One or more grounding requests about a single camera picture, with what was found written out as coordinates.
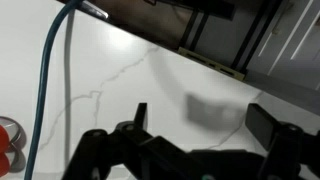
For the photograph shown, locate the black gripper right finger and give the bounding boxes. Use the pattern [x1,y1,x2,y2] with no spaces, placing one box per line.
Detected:
[245,103,320,180]

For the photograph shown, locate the long gold drawer handle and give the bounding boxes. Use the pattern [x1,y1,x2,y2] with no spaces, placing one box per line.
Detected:
[177,46,247,82]

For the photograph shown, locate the black metal frame bar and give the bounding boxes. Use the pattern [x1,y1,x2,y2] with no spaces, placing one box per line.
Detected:
[231,0,284,73]
[179,9,206,53]

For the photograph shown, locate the red round gadget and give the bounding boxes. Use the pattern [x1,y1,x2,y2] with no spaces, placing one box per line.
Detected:
[0,115,28,178]

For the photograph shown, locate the silver dishwasher handle bar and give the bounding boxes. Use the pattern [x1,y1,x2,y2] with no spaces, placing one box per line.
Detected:
[78,0,110,22]

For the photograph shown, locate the long power cable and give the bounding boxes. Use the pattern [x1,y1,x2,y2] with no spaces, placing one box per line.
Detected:
[23,0,84,180]

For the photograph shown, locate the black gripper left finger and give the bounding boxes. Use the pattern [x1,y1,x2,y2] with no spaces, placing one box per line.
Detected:
[61,103,201,180]

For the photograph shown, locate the white panelled cabinet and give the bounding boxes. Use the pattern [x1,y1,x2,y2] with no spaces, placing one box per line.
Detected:
[246,0,320,93]

